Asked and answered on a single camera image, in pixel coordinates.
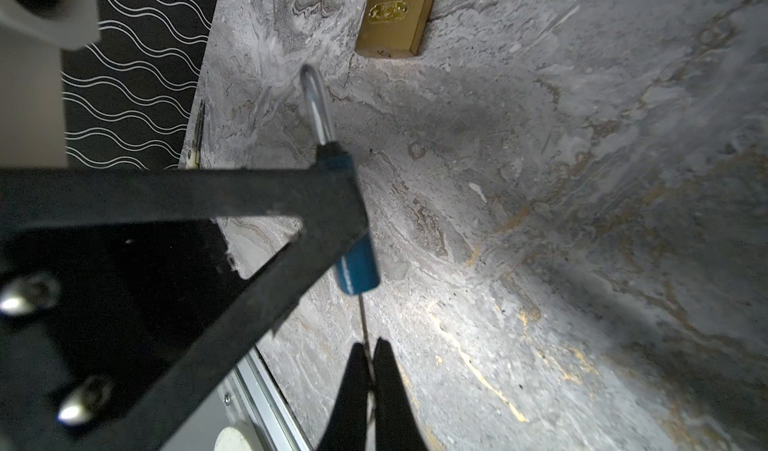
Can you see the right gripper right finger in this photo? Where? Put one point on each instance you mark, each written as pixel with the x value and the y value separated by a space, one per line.
pixel 396 426

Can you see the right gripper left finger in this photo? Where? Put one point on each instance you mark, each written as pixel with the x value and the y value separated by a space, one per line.
pixel 348 422

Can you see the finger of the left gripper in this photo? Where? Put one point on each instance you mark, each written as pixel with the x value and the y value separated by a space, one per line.
pixel 127 296

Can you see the white tape roll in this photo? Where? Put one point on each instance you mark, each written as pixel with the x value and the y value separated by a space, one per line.
pixel 240 436

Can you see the large brass padlock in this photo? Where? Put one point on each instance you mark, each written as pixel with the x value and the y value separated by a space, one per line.
pixel 392 29

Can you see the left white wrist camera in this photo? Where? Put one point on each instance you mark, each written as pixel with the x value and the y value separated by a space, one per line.
pixel 67 24

